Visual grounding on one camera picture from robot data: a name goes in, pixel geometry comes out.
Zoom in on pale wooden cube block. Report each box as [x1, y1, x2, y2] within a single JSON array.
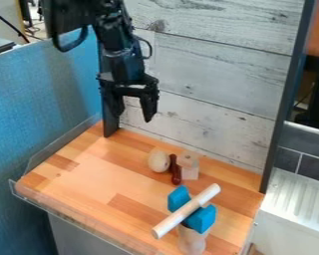
[[176, 150, 202, 181]]

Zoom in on blue arch block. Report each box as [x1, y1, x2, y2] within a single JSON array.
[[165, 184, 218, 235]]

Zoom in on toy sink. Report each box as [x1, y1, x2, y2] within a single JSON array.
[[252, 167, 319, 255]]

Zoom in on beige wooden egg block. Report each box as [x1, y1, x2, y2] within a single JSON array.
[[146, 147, 172, 174]]

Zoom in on dark red cylinder block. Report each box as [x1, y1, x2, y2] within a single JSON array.
[[167, 153, 184, 186]]

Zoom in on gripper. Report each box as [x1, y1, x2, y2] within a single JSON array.
[[95, 49, 161, 124]]

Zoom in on pale wooden cylinder block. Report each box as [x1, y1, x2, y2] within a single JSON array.
[[176, 223, 212, 255]]

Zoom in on long white cylinder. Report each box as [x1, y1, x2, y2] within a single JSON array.
[[150, 182, 222, 240]]

